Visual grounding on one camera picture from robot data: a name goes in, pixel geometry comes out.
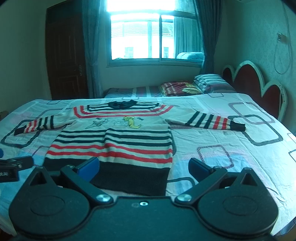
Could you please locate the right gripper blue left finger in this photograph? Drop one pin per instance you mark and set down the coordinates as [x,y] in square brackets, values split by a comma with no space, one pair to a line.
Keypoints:
[79,178]

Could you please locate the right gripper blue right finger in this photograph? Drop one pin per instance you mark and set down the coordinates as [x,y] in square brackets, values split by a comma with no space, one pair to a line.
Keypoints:
[208,179]

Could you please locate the striped knit child sweater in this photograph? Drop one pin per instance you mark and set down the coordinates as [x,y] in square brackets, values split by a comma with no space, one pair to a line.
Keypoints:
[132,141]

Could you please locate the patterned bed sheet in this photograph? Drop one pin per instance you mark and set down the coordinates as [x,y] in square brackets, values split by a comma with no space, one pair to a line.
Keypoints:
[266,145]

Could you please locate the red yellow folded blanket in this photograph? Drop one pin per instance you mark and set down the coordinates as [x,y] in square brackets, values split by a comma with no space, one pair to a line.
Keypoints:
[178,88]

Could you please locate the striped grey pillow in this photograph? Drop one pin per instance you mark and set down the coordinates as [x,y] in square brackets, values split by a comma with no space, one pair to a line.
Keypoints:
[212,83]

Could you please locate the red scalloped headboard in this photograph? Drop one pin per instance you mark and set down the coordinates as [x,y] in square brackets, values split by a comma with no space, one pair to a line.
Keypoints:
[247,78]

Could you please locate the white quilt on sill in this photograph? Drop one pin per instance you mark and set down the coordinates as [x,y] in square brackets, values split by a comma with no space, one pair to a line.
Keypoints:
[191,56]

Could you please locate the dark wooden door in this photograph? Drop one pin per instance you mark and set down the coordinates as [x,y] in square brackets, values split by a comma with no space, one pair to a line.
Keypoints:
[65,54]

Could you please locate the right teal curtain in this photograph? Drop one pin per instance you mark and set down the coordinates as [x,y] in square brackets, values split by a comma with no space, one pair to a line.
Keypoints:
[210,18]

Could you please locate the teal curtain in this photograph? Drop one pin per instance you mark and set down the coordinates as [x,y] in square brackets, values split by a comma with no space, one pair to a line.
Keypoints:
[92,12]
[210,18]

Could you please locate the left teal curtain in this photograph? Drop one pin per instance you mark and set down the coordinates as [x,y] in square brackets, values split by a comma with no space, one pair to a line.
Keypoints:
[92,12]

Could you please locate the window with frame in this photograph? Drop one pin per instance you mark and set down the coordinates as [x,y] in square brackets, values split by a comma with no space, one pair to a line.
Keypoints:
[150,32]

